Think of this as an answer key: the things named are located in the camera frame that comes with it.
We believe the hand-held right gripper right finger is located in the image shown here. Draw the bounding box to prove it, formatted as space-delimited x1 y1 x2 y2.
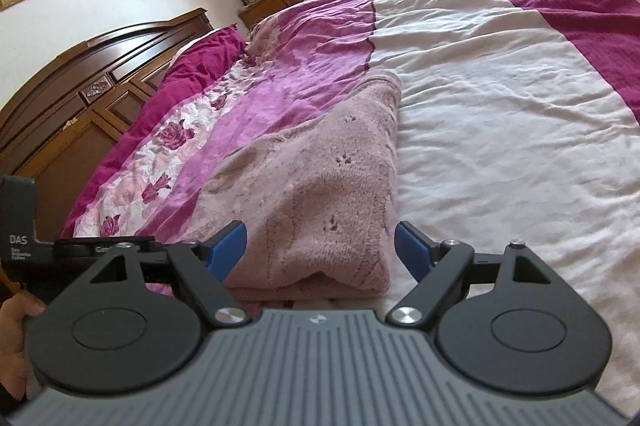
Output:
389 220 552 325

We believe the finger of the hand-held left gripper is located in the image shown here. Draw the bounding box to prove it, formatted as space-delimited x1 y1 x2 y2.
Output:
53 236 171 267

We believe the pink knit cardigan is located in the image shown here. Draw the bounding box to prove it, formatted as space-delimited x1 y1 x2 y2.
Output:
191 70 404 303

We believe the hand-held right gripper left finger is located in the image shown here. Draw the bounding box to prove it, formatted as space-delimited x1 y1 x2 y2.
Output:
89 220 252 326

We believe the magenta floral striped bedspread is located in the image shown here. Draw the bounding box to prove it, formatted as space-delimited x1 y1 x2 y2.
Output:
30 0 640 399

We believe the wooden headboard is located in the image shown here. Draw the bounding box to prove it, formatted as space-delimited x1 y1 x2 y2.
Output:
0 8 212 237

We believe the person's left hand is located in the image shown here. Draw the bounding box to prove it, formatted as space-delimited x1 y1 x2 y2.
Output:
0 293 48 364

